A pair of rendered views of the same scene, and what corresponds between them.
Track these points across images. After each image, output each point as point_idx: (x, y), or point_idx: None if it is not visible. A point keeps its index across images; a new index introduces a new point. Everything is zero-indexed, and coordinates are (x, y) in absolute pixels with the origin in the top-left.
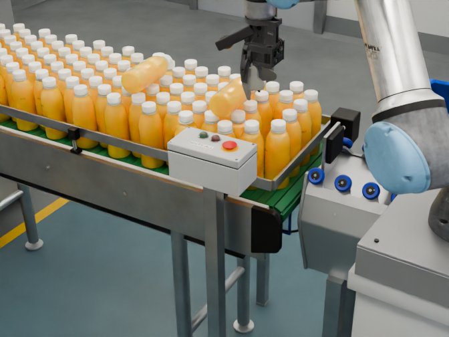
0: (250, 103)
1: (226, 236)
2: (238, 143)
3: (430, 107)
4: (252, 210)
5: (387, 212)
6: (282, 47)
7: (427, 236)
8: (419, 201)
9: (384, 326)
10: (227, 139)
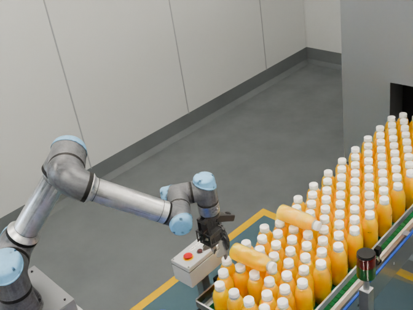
0: (252, 272)
1: None
2: (192, 261)
3: (5, 230)
4: None
5: (50, 280)
6: (207, 239)
7: None
8: (51, 295)
9: None
10: (198, 256)
